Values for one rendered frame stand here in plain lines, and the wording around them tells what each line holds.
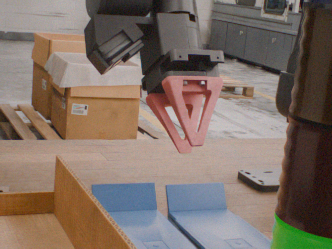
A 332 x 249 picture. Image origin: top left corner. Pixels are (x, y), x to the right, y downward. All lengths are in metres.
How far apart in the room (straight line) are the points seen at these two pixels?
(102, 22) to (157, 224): 0.23
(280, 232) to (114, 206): 0.45
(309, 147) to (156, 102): 0.53
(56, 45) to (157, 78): 3.76
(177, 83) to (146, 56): 0.07
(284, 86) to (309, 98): 0.69
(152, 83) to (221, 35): 10.89
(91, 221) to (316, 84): 0.38
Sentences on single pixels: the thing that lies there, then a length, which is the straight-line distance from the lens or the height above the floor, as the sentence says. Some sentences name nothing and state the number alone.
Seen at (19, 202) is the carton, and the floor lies 0.92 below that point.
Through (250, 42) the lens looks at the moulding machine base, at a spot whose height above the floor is 0.38.
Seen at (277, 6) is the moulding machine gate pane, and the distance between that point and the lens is 9.81.
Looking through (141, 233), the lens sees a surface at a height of 0.92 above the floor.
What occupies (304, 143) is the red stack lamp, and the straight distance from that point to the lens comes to 0.20.
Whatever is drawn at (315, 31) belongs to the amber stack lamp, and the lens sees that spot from 0.19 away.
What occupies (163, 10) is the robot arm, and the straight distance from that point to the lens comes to 0.72.
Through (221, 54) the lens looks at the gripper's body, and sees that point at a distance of 0.69.
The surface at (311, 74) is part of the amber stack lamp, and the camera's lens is 0.19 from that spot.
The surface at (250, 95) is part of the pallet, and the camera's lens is 7.18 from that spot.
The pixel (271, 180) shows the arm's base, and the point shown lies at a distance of 0.87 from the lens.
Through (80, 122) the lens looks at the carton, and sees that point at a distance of 3.96.
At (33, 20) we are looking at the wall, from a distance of 11.27.
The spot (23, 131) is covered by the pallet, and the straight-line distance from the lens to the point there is 4.19.
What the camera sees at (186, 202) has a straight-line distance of 0.67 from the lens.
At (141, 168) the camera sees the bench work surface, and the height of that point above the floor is 0.90.
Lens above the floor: 1.16
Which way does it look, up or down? 12 degrees down
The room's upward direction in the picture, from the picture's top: 6 degrees clockwise
